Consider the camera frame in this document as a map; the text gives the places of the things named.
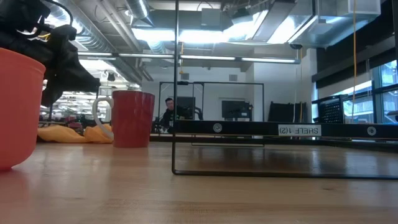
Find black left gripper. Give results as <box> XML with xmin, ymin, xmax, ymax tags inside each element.
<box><xmin>40</xmin><ymin>24</ymin><xmax>101</xmax><ymax>108</ymax></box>

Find orange plastic cup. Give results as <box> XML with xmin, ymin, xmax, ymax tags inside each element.
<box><xmin>0</xmin><ymin>47</ymin><xmax>47</xmax><ymax>171</ymax></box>

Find red mug white handle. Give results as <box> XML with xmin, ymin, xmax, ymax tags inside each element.
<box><xmin>92</xmin><ymin>90</ymin><xmax>155</xmax><ymax>149</ymax></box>

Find white shelf label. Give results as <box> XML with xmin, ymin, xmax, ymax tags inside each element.
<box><xmin>277</xmin><ymin>124</ymin><xmax>322</xmax><ymax>137</ymax></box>

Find orange cloth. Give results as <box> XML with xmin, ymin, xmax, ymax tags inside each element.
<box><xmin>37</xmin><ymin>123</ymin><xmax>114</xmax><ymax>144</ymax></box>

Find person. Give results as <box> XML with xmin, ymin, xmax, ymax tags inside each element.
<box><xmin>159</xmin><ymin>97</ymin><xmax>187</xmax><ymax>134</ymax></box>

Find black computer monitor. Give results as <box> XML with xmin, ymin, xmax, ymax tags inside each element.
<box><xmin>221</xmin><ymin>100</ymin><xmax>254</xmax><ymax>121</ymax></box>
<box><xmin>176</xmin><ymin>96</ymin><xmax>197</xmax><ymax>121</ymax></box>

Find long ceiling light fixture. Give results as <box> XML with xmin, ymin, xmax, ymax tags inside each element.
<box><xmin>76</xmin><ymin>51</ymin><xmax>302</xmax><ymax>65</ymax></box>

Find black folded panels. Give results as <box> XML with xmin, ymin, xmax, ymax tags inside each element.
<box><xmin>267</xmin><ymin>101</ymin><xmax>308</xmax><ymax>123</ymax></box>

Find black perforated cart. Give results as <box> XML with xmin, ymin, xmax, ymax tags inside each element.
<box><xmin>312</xmin><ymin>94</ymin><xmax>349</xmax><ymax>124</ymax></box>

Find silver ventilation duct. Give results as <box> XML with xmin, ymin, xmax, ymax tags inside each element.
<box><xmin>43</xmin><ymin>0</ymin><xmax>147</xmax><ymax>85</ymax></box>

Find black aluminium table frame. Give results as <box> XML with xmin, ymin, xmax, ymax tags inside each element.
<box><xmin>36</xmin><ymin>133</ymin><xmax>398</xmax><ymax>154</ymax></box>

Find black workstation frame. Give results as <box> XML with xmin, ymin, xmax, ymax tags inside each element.
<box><xmin>157</xmin><ymin>80</ymin><xmax>266</xmax><ymax>123</ymax></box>

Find wooden tray with black frame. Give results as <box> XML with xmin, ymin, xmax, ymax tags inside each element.
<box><xmin>171</xmin><ymin>0</ymin><xmax>398</xmax><ymax>180</ymax></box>

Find yellow hanging cord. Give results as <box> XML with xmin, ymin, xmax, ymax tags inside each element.
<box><xmin>351</xmin><ymin>0</ymin><xmax>358</xmax><ymax>123</ymax></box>

